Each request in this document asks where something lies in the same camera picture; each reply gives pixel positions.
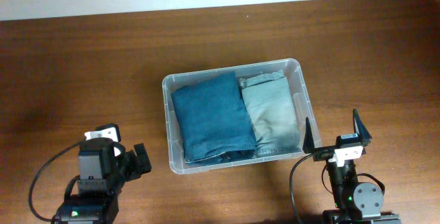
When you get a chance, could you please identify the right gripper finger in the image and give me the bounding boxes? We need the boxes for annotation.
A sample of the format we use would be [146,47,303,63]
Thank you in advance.
[353,109,372,146]
[302,117,315,154]

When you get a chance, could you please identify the light grey jeans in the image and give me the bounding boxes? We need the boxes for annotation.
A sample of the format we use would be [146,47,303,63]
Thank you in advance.
[239,70,301,157]

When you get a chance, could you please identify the dark blue jeans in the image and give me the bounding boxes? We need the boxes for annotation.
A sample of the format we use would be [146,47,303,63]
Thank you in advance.
[171,72,257,165]

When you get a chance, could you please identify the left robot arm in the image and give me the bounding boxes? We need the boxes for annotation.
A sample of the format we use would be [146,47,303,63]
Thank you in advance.
[52,137,152,224]

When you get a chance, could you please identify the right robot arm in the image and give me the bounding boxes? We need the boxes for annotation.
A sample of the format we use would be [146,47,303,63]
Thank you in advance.
[302,109,385,223]

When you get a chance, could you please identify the clear plastic storage bin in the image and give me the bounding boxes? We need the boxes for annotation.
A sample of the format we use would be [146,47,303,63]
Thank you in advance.
[162,58,322,175]

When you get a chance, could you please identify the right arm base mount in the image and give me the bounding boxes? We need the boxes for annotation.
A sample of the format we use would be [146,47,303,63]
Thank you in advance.
[321,210,402,224]

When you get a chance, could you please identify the left black camera cable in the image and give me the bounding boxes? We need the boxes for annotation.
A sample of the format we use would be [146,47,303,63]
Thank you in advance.
[27,140,85,223]

